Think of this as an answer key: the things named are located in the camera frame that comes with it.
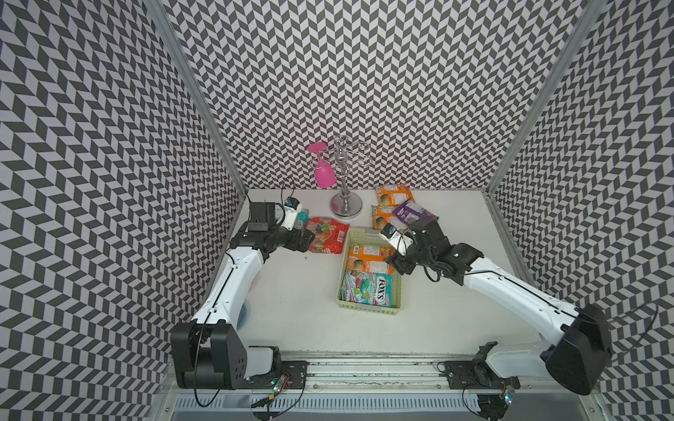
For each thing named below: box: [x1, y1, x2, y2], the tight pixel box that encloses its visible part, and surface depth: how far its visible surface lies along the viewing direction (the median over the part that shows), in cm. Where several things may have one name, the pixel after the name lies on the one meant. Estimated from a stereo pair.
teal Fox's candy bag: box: [340, 269, 393, 308], surface depth 86 cm
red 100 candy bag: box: [305, 216, 351, 255], surface depth 100 cm
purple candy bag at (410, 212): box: [392, 198, 439, 225], surface depth 110 cm
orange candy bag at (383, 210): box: [371, 194, 402, 230], surface depth 110 cm
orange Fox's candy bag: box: [347, 243, 395, 274], surface depth 96 cm
